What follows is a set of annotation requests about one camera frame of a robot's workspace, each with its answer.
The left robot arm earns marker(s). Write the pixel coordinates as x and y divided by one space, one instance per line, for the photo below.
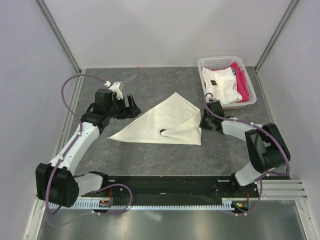
56 182

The pink cloth in basket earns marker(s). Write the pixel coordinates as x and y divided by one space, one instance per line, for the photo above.
241 86

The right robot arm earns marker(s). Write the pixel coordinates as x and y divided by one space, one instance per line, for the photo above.
267 150

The white plastic basket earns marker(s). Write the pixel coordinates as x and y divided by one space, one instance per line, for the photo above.
217 63

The right aluminium frame post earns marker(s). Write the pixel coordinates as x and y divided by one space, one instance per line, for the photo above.
276 33

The left aluminium frame post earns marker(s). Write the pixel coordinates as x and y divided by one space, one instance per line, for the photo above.
58 34

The cream cloth napkin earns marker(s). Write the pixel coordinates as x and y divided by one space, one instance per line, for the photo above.
179 117

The aluminium frame post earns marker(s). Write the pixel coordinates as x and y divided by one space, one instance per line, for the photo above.
276 33
58 34

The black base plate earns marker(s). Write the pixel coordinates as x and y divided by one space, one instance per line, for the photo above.
181 190

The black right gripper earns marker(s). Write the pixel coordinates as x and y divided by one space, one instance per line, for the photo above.
202 124

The white folded cloth in basket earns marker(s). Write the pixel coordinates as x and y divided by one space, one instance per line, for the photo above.
222 84

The light blue cable duct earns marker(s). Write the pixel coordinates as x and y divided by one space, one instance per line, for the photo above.
97 204

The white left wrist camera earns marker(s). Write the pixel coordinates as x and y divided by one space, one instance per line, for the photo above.
117 88

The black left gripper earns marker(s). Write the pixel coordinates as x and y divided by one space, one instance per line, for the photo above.
131 112

